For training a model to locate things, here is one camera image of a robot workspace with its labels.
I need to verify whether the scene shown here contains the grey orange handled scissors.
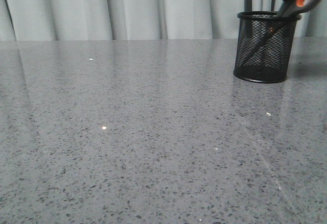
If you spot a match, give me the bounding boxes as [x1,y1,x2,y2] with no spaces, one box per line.
[239,0,327,69]

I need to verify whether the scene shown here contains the black mesh pen bucket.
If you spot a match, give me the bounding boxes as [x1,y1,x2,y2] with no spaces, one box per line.
[233,11,301,83]

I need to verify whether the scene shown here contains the grey pleated curtain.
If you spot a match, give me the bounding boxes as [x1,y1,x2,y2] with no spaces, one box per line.
[0,0,327,42]

